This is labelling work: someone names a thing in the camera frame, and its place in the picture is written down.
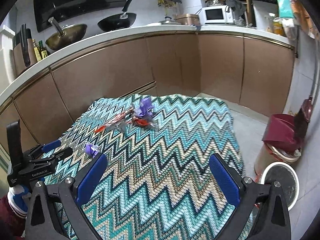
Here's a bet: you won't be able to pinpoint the small purple wrapper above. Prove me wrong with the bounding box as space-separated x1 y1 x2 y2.
85 142 100 158

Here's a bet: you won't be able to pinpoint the large purple wrapper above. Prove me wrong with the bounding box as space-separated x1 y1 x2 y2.
133 97 154 119

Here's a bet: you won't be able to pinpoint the beige trash bucket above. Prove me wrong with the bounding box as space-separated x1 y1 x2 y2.
254 143 301 178

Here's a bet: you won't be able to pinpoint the white round trash bin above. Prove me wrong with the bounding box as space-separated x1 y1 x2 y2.
258 161 300 211

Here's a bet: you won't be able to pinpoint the brown kitchen cabinets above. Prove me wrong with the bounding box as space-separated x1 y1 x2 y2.
1 31 294 150

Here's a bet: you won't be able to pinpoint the left blue white gloved hand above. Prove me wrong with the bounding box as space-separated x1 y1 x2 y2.
7 185 29 218

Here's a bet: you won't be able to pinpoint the long red clear wrapper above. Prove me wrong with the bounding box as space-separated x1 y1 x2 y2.
94 107 134 134

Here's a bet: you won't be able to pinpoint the zigzag teal table cloth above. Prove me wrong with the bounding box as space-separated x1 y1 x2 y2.
46 94 245 239

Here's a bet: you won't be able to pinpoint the maroon dustpan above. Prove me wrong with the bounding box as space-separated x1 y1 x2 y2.
262 114 303 152

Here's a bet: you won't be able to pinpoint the clear red crumpled wrapper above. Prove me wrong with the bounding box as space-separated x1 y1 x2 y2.
131 117 158 130

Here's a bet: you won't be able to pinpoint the oil bottle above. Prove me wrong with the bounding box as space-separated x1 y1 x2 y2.
33 39 48 62

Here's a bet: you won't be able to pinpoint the knife block with knives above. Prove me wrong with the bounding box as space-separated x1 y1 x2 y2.
12 24 37 76

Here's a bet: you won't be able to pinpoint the black bristle broom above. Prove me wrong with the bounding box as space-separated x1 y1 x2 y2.
293 96 313 141

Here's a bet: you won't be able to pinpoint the steel wok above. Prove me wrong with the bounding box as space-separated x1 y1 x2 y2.
46 17 87 51

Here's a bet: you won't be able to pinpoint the black frying pan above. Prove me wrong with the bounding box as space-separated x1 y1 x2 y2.
98 0 137 32

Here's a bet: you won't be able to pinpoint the copper pot with lid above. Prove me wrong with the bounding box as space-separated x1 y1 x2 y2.
175 14 201 26

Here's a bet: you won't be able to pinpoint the white microwave oven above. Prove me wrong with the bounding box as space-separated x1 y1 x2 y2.
199 5 234 25

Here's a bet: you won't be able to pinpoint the hanging teal bag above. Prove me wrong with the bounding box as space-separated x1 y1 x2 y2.
277 0 294 19

